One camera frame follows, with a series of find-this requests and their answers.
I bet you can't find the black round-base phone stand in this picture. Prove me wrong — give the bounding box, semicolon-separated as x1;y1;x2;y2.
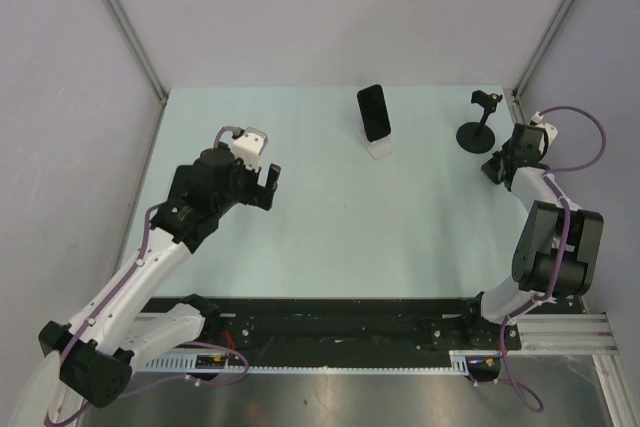
456;90;503;154

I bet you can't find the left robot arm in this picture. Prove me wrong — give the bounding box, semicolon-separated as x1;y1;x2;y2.
38;131;280;408

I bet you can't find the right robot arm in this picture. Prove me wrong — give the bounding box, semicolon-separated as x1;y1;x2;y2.
461;123;604;348

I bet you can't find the white phone stand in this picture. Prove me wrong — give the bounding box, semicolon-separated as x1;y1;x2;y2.
359;125;393;159

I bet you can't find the black phone on white stand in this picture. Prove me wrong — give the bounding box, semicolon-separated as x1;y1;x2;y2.
356;84;391;143

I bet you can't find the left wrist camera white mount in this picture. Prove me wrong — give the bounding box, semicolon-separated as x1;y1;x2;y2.
230;127;268;172

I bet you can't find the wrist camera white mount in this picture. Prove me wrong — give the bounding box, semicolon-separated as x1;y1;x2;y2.
529;111;558;151
230;127;268;172

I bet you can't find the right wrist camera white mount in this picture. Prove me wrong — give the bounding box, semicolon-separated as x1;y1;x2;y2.
529;111;558;151

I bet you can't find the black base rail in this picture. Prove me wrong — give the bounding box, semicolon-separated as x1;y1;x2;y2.
196;297;500;367

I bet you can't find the right aluminium frame post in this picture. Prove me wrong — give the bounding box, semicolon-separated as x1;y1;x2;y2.
512;0;578;101

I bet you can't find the aluminium frame post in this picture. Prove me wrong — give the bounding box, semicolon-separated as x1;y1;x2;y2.
101;0;168;106
512;0;578;101

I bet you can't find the white slotted cable duct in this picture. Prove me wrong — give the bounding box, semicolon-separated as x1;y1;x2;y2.
138;349;499;376

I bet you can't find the left aluminium frame post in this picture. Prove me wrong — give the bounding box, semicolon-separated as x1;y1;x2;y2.
101;0;168;106

